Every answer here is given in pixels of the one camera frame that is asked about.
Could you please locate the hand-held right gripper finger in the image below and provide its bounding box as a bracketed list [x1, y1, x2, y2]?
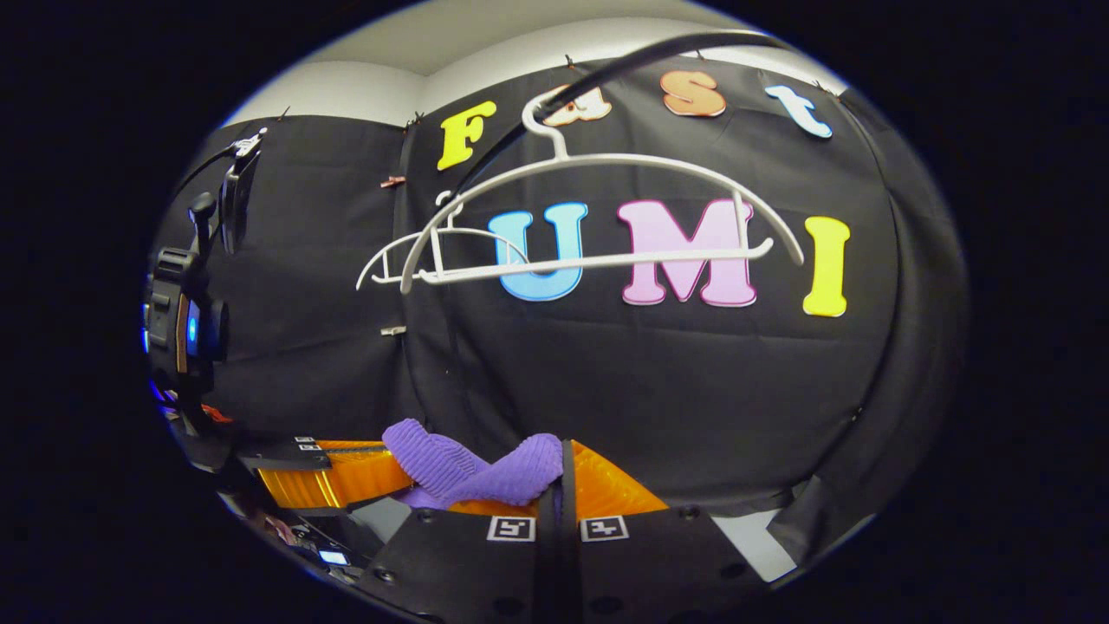
[559, 439, 772, 624]
[360, 484, 560, 624]

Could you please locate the white plastic clothes hanger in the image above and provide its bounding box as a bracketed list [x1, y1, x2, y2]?
[399, 94, 807, 296]
[355, 191, 531, 291]

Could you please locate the black clothes rack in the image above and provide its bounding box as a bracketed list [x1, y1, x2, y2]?
[446, 30, 789, 209]

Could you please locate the purple ribbed jacket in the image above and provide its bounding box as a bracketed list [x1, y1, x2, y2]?
[381, 419, 566, 510]

